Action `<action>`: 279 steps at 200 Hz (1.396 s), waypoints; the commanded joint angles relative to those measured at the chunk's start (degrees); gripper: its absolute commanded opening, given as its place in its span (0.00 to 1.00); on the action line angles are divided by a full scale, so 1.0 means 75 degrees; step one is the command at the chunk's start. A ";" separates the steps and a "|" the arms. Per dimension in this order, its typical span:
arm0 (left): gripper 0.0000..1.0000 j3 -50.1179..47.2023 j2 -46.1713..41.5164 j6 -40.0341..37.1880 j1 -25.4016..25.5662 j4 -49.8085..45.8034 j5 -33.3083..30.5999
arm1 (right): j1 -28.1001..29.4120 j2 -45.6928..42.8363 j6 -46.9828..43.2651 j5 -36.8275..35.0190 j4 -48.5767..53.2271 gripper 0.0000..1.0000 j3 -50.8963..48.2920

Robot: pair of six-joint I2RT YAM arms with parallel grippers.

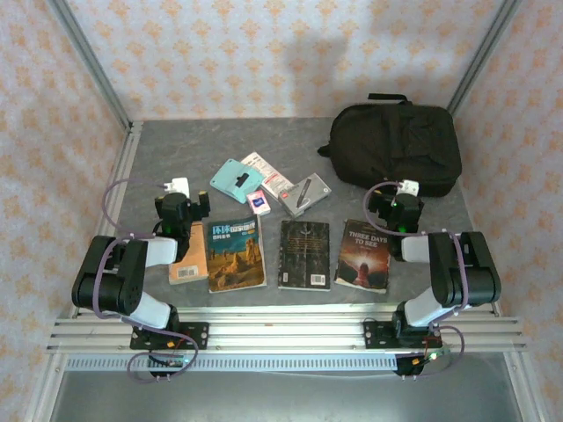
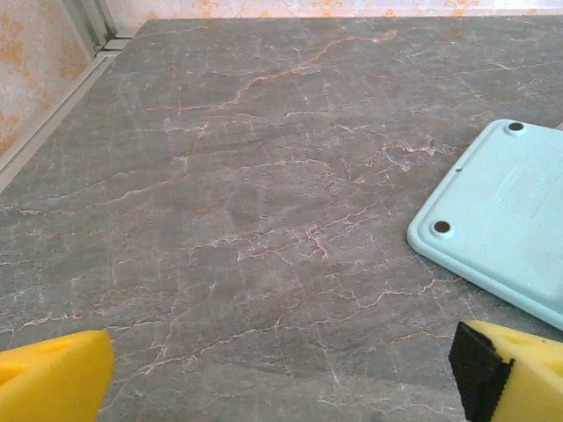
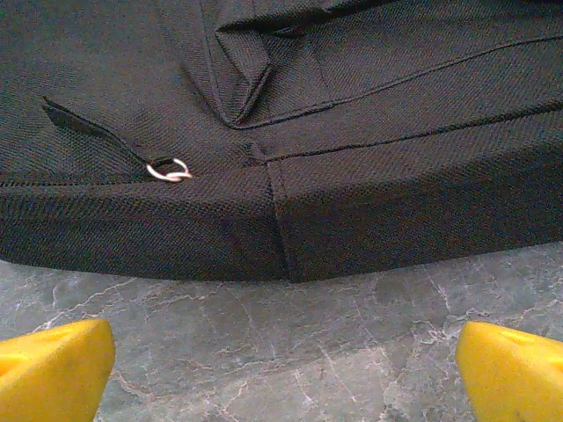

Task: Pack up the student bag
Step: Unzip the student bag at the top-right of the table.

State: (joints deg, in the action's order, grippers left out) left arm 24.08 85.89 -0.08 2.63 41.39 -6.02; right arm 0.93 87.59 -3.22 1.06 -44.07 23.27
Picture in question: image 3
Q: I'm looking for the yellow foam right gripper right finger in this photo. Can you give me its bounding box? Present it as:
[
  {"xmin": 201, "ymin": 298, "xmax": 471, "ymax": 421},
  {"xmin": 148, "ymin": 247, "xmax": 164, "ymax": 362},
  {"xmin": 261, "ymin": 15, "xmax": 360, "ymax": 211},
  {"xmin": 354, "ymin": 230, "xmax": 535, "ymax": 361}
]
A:
[{"xmin": 456, "ymin": 320, "xmax": 563, "ymax": 422}]

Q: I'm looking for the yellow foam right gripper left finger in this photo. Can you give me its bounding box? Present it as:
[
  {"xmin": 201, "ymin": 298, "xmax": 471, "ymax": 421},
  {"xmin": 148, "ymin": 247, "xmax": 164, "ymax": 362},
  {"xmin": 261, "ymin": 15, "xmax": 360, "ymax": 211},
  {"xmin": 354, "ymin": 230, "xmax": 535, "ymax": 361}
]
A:
[{"xmin": 0, "ymin": 318, "xmax": 116, "ymax": 422}]

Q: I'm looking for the black fabric backpack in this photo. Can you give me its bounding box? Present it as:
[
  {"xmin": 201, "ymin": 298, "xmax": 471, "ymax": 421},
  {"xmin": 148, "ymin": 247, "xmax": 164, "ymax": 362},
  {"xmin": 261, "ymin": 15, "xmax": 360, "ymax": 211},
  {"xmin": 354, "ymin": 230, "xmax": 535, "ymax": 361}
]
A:
[{"xmin": 0, "ymin": 0, "xmax": 563, "ymax": 284}]

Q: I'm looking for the silver metal ring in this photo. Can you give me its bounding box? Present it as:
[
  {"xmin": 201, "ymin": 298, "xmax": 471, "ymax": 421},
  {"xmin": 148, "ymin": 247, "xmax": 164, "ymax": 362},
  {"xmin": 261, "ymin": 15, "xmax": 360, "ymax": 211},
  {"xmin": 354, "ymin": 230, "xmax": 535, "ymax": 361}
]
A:
[{"xmin": 146, "ymin": 157, "xmax": 194, "ymax": 184}]

